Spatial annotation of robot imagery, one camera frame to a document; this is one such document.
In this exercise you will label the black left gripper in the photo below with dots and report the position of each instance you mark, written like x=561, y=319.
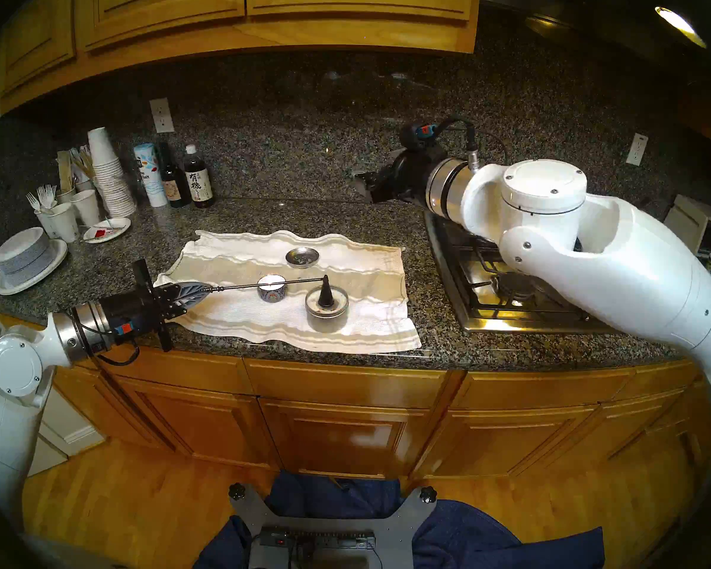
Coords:
x=130, y=316

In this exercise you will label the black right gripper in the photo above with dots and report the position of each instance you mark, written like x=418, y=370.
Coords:
x=412, y=176

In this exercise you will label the black metal candle snuffer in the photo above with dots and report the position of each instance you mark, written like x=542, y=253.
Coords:
x=326, y=295

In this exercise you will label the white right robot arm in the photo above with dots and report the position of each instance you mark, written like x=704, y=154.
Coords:
x=616, y=265

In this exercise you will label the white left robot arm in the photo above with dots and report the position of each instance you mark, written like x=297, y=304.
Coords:
x=6, y=408

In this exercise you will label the small patterned candle cup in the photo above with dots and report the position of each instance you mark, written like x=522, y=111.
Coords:
x=272, y=292

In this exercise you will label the round tin candle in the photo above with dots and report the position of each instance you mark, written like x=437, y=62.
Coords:
x=327, y=320

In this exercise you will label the white beige striped towel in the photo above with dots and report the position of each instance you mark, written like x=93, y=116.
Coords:
x=243, y=325

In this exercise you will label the small white saucer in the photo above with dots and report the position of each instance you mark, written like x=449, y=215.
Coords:
x=115, y=225

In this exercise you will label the small round metal dish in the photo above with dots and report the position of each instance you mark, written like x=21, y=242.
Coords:
x=302, y=257

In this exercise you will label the dark glass bottle beige label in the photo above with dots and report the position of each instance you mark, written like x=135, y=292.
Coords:
x=175, y=188

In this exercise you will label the soy sauce bottle white label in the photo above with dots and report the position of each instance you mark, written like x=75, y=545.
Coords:
x=200, y=185

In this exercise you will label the white blue salt canister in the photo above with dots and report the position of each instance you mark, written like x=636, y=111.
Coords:
x=151, y=176

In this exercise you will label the white paper cup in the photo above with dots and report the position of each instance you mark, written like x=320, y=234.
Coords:
x=65, y=221
x=87, y=206

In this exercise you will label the stack of white paper cups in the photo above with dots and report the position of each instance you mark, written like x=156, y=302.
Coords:
x=111, y=176

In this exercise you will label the steel gas stove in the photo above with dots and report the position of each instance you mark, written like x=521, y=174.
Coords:
x=480, y=295

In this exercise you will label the paper cup holding forks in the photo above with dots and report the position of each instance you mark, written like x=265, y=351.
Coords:
x=48, y=224

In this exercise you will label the paper cup holding wooden sticks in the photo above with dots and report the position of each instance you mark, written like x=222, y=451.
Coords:
x=66, y=195

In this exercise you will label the wooden utensil bundle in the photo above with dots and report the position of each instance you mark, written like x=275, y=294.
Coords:
x=84, y=165

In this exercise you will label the white plastic fork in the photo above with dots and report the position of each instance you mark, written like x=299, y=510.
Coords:
x=34, y=201
x=47, y=194

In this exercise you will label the flat wooden stirrer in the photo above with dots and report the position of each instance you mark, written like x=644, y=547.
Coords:
x=64, y=168

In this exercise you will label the white panelled door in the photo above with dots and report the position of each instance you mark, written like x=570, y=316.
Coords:
x=71, y=437

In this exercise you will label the wooden base cabinets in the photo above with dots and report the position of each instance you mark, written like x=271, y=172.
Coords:
x=343, y=431

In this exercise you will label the dark range hood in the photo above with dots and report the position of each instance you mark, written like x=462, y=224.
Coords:
x=569, y=10

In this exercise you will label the black power strip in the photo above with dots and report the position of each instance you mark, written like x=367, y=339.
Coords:
x=317, y=539

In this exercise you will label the range hood lamp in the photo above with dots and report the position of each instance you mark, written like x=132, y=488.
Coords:
x=678, y=22

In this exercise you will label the dark blue cloth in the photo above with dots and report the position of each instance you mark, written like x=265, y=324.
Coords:
x=480, y=538

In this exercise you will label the white double wall outlet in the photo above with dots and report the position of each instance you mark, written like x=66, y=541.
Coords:
x=162, y=115

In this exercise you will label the black base plate knob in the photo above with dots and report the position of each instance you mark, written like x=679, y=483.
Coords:
x=428, y=495
x=237, y=491

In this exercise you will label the white narrow wall outlet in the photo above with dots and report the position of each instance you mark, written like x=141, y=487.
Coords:
x=637, y=149

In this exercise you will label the wooden wall cabinets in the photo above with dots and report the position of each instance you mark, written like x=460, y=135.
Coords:
x=154, y=10

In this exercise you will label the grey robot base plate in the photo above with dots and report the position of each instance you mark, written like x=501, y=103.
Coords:
x=403, y=526

